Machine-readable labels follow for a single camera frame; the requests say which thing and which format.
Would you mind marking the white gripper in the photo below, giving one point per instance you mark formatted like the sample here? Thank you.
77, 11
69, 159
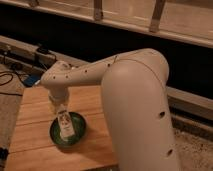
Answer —
57, 98

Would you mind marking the white plastic bottle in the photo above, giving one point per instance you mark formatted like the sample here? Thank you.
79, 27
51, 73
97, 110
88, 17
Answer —
65, 123

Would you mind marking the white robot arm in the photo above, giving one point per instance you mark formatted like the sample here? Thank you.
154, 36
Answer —
134, 102

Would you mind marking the green ceramic bowl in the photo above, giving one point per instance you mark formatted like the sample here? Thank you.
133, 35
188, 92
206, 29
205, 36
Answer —
79, 125

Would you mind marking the blue object on floor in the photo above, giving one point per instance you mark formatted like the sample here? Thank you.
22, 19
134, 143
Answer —
31, 80

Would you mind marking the black power adapter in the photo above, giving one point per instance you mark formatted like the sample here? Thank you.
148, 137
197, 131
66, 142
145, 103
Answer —
42, 50

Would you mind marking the wooden table board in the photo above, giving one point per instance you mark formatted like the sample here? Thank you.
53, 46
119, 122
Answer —
31, 148

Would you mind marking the white window frame rail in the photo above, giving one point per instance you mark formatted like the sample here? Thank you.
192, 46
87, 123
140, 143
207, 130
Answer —
188, 21

